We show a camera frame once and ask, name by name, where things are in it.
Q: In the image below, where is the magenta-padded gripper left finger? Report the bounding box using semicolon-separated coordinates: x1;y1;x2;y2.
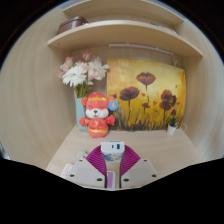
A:
67;145;108;190

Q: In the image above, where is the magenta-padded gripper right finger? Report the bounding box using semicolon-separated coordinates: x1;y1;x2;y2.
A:
119;145;160;190

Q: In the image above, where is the white power plug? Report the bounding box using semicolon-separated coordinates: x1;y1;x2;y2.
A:
77;149;88;160

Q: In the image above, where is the small potted plant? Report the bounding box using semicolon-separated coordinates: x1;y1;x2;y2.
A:
167;109;179;136

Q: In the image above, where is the red plush toy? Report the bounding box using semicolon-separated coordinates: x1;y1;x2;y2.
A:
78;92;120;139

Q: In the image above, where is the pale blue vase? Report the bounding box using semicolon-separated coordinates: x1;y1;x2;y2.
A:
74;96;88;132

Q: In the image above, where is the yellow poppy flower painting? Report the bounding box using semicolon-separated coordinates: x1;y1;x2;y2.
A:
106;58;187;132

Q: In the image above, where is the pink and white flower bouquet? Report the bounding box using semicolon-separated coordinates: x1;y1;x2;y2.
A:
58;49;111;99

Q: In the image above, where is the wooden shelf unit with items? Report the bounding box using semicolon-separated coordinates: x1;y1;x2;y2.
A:
47;0;204;58

